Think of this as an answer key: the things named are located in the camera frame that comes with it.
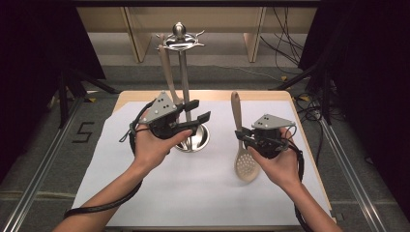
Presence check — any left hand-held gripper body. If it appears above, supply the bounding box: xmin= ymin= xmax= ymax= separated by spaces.
xmin=138 ymin=91 xmax=196 ymax=140

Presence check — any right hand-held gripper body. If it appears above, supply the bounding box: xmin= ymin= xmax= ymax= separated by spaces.
xmin=246 ymin=113 xmax=297 ymax=160

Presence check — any beige skimmer spoon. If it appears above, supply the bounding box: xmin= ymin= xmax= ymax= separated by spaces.
xmin=230 ymin=90 xmax=261 ymax=184

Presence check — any steel utensil stand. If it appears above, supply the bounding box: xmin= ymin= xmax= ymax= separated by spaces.
xmin=156 ymin=21 xmax=211 ymax=154

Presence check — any beige cooking spoon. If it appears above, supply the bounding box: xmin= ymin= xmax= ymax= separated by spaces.
xmin=157 ymin=43 xmax=183 ymax=105

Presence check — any person's right hand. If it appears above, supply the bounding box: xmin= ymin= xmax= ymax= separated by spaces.
xmin=247 ymin=127 xmax=303 ymax=191

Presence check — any person's left hand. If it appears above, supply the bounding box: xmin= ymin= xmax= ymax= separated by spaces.
xmin=132 ymin=110 xmax=193 ymax=177

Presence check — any black metal stand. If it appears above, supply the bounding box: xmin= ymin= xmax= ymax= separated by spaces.
xmin=270 ymin=62 xmax=333 ymax=127
xmin=57 ymin=69 xmax=120 ymax=130

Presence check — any black curtain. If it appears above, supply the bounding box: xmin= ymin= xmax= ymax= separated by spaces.
xmin=0 ymin=0 xmax=105 ymax=175
xmin=298 ymin=0 xmax=410 ymax=220

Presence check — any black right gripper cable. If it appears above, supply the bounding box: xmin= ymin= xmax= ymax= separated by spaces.
xmin=283 ymin=125 xmax=312 ymax=232

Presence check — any aluminium floor rail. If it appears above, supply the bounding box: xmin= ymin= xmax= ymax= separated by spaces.
xmin=1 ymin=96 xmax=85 ymax=232
xmin=318 ymin=117 xmax=390 ymax=232

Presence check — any bundle of black cables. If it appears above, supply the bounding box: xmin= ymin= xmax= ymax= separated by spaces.
xmin=260 ymin=7 xmax=308 ymax=67

